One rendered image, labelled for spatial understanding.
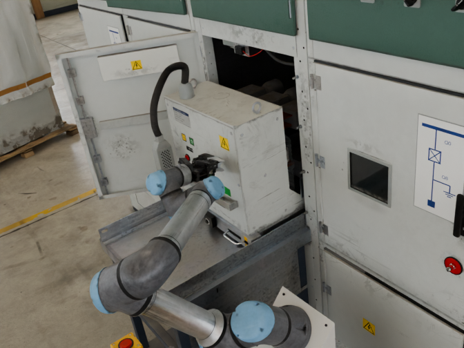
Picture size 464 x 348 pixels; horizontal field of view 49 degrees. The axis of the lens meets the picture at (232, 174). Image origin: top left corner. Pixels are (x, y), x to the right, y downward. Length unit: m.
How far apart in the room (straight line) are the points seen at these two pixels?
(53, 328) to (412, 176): 2.35
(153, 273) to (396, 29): 0.89
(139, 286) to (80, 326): 1.96
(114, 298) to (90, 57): 1.30
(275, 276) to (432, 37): 1.17
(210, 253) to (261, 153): 0.47
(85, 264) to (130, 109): 1.54
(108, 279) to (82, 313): 1.97
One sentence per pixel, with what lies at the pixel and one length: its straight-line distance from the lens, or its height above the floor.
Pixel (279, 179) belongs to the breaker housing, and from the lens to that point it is 1.99.
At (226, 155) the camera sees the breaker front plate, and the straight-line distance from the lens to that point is 1.88.
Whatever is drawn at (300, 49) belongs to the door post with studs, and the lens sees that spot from 1.79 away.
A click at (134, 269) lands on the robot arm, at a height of 1.33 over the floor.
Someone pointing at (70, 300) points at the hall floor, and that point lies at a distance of 3.45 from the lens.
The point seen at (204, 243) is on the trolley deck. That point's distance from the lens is 2.14.
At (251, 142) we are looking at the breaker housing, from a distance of 1.84.
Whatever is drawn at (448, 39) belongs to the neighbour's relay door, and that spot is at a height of 1.72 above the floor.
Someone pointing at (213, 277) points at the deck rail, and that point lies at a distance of 1.94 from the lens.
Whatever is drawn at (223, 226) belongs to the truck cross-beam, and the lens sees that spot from 2.13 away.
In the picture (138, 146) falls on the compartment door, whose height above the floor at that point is 1.08.
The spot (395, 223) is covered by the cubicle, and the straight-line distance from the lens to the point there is 1.74.
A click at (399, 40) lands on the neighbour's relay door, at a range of 1.47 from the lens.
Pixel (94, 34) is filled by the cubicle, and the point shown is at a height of 1.42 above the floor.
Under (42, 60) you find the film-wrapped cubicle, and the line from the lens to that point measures 5.57.
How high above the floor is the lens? 2.11
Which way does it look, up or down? 29 degrees down
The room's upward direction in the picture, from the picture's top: 9 degrees counter-clockwise
